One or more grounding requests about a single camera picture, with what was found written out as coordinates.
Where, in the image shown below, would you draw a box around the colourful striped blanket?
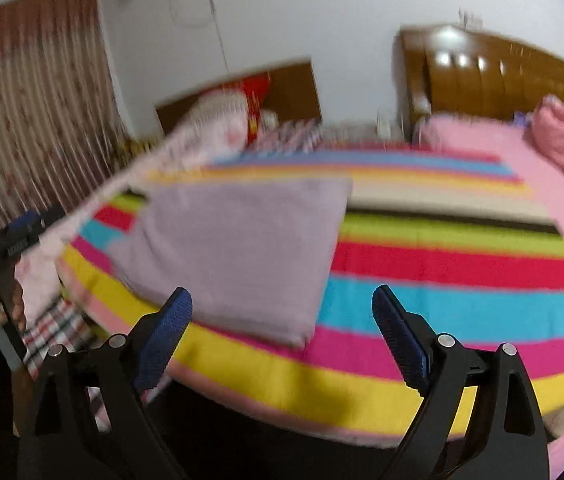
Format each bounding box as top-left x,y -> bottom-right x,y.
56,142 -> 564,448

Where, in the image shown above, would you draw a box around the white wall socket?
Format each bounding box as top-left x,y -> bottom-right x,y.
457,7 -> 483,28

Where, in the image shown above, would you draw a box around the white floral quilt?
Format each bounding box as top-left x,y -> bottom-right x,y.
14,87 -> 247,331

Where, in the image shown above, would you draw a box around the yellow and black blanket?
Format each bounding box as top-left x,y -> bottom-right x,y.
122,137 -> 163,158

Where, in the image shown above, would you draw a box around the red patterned pillow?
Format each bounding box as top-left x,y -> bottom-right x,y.
222,74 -> 273,133

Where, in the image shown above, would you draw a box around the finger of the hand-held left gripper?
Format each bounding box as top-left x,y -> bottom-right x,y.
4,211 -> 45,238
36,204 -> 66,231

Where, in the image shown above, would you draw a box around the cloth-covered nightstand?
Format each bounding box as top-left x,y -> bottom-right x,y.
319,122 -> 413,143

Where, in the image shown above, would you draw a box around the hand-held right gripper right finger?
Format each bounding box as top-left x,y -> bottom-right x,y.
372,285 -> 550,480

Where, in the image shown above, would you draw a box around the dark plain wooden headboard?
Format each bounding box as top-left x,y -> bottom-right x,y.
155,61 -> 323,136

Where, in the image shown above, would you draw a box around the brown patterned curtain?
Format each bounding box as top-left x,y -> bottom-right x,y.
0,0 -> 130,241

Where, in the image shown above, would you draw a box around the purple pants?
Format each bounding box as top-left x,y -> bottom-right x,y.
109,177 -> 353,350

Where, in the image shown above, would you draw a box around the glossy brown wooden headboard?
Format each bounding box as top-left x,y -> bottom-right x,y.
399,24 -> 564,133

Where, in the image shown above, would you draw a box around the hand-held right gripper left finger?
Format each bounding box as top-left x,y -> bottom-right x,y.
16,287 -> 193,480

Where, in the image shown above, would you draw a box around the pink bed sheet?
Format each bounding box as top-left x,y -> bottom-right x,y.
414,115 -> 564,480

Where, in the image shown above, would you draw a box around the white air conditioner cable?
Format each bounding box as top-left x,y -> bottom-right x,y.
167,0 -> 230,76

